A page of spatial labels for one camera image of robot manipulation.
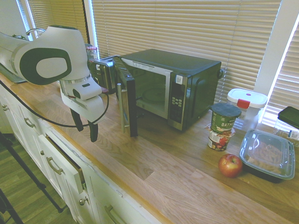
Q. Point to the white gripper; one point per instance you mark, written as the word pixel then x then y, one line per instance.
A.
pixel 91 109

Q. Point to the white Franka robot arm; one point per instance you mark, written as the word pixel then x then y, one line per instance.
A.
pixel 49 46

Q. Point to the black stainless microwave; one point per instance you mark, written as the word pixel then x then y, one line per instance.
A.
pixel 187 70

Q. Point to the white open drawer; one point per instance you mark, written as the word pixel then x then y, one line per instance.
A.
pixel 63 168

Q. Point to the stainless steel toaster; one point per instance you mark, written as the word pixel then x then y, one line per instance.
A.
pixel 102 72

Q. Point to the white kitchen cabinet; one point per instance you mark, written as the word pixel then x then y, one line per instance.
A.
pixel 28 140

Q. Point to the glass jar red lid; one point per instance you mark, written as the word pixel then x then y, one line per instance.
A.
pixel 91 52

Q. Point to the steel sink rim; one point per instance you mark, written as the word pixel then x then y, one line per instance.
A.
pixel 9 74

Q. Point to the silver faucet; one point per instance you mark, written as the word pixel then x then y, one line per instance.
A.
pixel 35 30

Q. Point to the narrow beige window blinds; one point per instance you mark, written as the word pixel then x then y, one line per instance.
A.
pixel 60 16

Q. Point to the red white oatmeal cup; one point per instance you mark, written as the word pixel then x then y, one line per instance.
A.
pixel 219 142

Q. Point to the green oatmeal cup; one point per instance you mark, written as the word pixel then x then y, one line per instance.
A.
pixel 224 119

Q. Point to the wide beige window blinds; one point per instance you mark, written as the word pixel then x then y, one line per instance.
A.
pixel 187 28

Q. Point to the red apple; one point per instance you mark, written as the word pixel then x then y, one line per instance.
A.
pixel 230 165

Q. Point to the clear container white red lid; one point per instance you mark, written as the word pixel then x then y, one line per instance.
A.
pixel 247 99

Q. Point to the black tray clear lid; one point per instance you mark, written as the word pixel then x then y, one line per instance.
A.
pixel 268 154

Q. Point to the clear plastic package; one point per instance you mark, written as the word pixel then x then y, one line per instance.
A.
pixel 286 134

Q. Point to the black flat container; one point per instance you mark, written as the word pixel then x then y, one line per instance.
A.
pixel 289 116

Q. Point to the black camera tripod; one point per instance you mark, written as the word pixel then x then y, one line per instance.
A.
pixel 23 168

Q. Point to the beige blinds white frame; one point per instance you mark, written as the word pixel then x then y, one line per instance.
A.
pixel 286 88

